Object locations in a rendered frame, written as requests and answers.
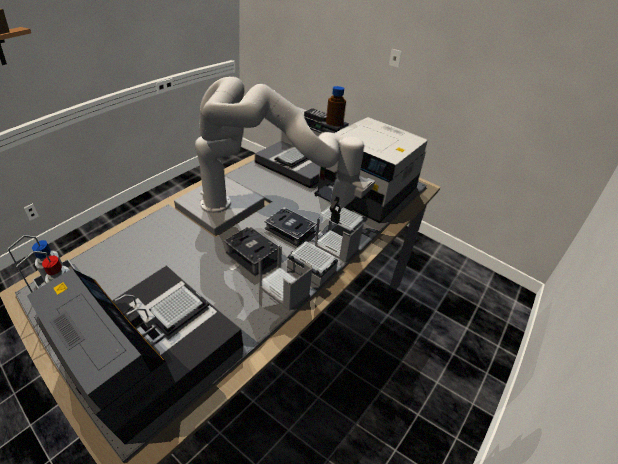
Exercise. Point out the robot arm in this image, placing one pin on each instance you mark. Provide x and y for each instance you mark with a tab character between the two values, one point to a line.
248	112

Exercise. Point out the brown glass bottle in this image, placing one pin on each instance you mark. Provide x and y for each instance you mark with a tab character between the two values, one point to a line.
335	113

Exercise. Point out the black lab instrument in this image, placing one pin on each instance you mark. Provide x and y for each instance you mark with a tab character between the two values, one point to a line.
123	372

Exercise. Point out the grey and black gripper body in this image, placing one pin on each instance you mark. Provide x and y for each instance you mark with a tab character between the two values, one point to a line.
344	190

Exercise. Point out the red bottle cap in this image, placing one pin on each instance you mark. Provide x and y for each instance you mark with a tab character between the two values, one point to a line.
53	266

